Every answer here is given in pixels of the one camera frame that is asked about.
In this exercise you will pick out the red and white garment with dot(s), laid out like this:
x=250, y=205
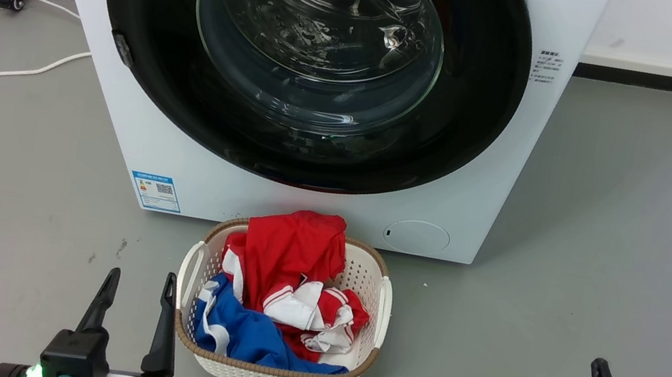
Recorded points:
x=291, y=246

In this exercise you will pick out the blue and white garment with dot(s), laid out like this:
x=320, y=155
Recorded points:
x=247, y=337

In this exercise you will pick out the round white filter cover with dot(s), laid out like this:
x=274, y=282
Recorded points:
x=416, y=237

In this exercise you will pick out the blue energy label sticker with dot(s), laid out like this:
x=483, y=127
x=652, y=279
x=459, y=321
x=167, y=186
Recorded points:
x=156, y=191

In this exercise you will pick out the white front-load washing machine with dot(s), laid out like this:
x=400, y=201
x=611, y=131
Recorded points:
x=131, y=132

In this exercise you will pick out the small printed text sticker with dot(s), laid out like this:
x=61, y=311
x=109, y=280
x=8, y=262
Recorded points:
x=547, y=67

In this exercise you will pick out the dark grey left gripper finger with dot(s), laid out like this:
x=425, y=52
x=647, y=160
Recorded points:
x=77, y=354
x=161, y=351

